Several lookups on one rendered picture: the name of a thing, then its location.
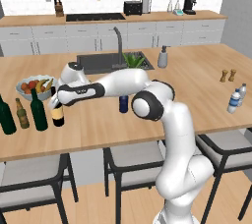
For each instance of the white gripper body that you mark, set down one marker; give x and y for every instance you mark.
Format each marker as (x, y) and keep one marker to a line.
(53, 102)

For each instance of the teal kitchen scales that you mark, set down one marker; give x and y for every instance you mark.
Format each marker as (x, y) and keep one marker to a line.
(178, 12)

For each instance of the red apple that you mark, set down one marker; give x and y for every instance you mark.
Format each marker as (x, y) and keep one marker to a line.
(32, 84)

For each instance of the dark green wine bottle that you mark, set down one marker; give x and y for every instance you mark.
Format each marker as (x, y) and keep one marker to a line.
(39, 115)
(6, 120)

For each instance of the small brown glass bottle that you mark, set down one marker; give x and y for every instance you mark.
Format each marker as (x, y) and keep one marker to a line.
(22, 116)

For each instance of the clear plastic water bottle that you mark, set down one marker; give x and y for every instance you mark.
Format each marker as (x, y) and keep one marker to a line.
(234, 101)
(243, 92)

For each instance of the yellow bananas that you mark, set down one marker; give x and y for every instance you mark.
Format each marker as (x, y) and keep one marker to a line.
(41, 84)

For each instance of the black coffee machine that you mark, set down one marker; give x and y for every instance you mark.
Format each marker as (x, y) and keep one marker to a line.
(190, 2)

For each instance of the dark grey sink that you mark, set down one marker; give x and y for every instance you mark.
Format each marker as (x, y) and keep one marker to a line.
(98, 61)

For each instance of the black toaster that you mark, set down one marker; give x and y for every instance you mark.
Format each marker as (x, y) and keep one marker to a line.
(133, 8)

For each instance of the wooden knife block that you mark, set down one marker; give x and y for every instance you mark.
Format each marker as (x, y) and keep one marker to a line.
(59, 8)

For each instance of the grey soap dispenser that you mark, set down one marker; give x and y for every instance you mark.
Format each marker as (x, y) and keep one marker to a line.
(162, 59)

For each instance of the black hob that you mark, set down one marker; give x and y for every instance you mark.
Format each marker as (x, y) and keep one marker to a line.
(95, 17)

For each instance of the pale blue fruit bowl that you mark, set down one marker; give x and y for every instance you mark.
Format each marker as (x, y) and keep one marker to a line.
(23, 95)

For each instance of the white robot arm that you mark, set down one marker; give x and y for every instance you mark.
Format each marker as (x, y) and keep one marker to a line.
(177, 136)

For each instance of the orange fruit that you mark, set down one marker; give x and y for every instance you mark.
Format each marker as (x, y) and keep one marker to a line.
(24, 86)

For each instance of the green plant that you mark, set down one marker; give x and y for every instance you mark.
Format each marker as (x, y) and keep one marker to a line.
(134, 61)

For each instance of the grey tap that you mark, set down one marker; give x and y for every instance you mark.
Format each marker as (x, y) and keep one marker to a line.
(119, 44)

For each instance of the clear glass bottle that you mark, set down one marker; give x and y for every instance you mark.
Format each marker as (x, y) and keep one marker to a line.
(177, 4)
(170, 6)

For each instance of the dark blue bottle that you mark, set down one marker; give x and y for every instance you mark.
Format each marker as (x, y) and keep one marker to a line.
(123, 106)

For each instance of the grey base cupboards run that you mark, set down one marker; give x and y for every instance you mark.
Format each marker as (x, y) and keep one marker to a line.
(82, 38)

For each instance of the silver kettle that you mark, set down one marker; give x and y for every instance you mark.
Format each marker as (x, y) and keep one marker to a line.
(145, 1)

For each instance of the brown wooden shaker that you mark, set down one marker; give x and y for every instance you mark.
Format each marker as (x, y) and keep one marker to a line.
(232, 75)
(224, 76)

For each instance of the dark bottle with yellow label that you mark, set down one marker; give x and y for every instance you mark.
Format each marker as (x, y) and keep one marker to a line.
(58, 116)

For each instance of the grey stool with black frame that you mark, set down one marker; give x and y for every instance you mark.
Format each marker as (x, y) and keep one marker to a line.
(29, 179)
(138, 162)
(226, 149)

